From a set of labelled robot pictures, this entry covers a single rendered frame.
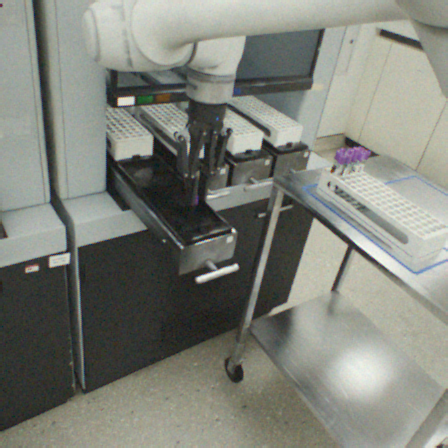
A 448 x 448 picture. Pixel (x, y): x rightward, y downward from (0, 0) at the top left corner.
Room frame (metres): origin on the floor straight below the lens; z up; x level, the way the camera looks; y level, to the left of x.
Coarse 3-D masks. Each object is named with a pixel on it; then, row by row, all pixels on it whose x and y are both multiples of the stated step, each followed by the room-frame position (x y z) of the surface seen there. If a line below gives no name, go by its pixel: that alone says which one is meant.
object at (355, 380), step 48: (288, 192) 0.94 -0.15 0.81; (432, 192) 1.06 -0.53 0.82; (336, 288) 1.23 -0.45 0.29; (432, 288) 0.66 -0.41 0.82; (240, 336) 0.97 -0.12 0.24; (288, 336) 0.97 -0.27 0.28; (336, 336) 1.01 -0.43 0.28; (384, 336) 1.04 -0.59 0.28; (336, 384) 0.82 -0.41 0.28; (384, 384) 0.85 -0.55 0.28; (432, 384) 0.88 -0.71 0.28; (336, 432) 0.67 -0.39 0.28; (384, 432) 0.70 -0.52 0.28; (432, 432) 0.52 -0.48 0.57
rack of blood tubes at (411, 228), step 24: (336, 192) 0.93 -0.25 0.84; (360, 192) 0.88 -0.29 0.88; (384, 192) 0.90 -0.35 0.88; (360, 216) 0.84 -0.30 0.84; (384, 216) 0.80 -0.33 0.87; (408, 216) 0.81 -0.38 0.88; (432, 216) 0.82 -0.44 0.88; (384, 240) 0.78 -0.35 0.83; (408, 240) 0.74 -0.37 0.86; (432, 240) 0.74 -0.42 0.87
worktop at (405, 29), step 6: (378, 24) 3.26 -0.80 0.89; (384, 24) 3.23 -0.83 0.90; (390, 24) 3.27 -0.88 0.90; (396, 24) 3.32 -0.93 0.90; (402, 24) 3.37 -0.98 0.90; (408, 24) 3.42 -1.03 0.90; (390, 30) 3.18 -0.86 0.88; (396, 30) 3.15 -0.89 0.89; (402, 30) 3.12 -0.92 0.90; (408, 30) 3.15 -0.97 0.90; (408, 36) 3.07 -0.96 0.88; (414, 36) 3.04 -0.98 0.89
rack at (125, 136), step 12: (108, 108) 1.13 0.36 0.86; (120, 108) 1.15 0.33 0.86; (108, 120) 1.05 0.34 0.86; (120, 120) 1.06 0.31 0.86; (132, 120) 1.09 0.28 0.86; (108, 132) 0.98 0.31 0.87; (120, 132) 1.00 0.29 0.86; (132, 132) 1.01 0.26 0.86; (144, 132) 1.02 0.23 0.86; (108, 144) 1.03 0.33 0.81; (120, 144) 0.95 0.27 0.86; (132, 144) 0.97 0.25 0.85; (144, 144) 0.99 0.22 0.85; (120, 156) 0.95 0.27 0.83
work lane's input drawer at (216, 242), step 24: (120, 168) 0.90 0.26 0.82; (144, 168) 0.95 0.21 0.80; (168, 168) 0.95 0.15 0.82; (120, 192) 0.88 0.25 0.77; (144, 192) 0.84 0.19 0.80; (168, 192) 0.86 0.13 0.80; (144, 216) 0.78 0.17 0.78; (168, 216) 0.76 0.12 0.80; (192, 216) 0.78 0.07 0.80; (216, 216) 0.78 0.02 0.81; (168, 240) 0.70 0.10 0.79; (192, 240) 0.68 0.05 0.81; (216, 240) 0.71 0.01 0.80; (192, 264) 0.68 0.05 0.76
